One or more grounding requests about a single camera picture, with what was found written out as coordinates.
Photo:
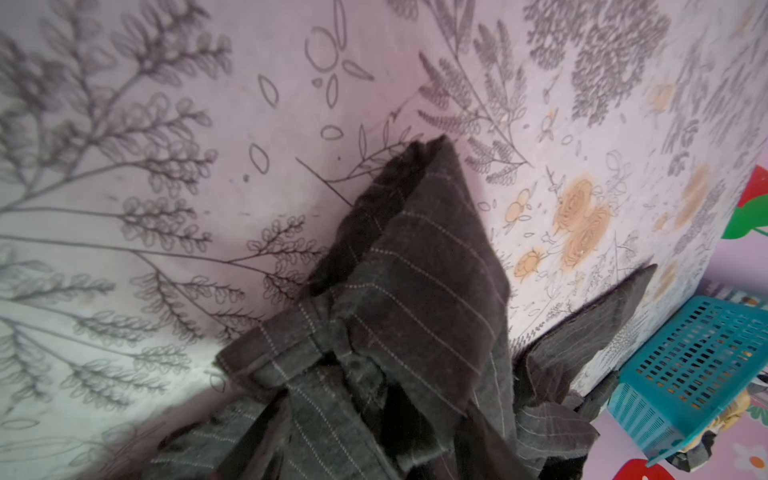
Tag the dark grey pinstriped shirt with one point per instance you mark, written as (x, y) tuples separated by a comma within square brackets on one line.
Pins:
[(393, 362)]

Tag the yellow plaid shirt in basket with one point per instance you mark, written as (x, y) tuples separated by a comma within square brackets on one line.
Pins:
[(699, 451)]

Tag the teal plastic basket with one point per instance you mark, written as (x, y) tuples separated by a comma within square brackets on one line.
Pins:
[(684, 376)]

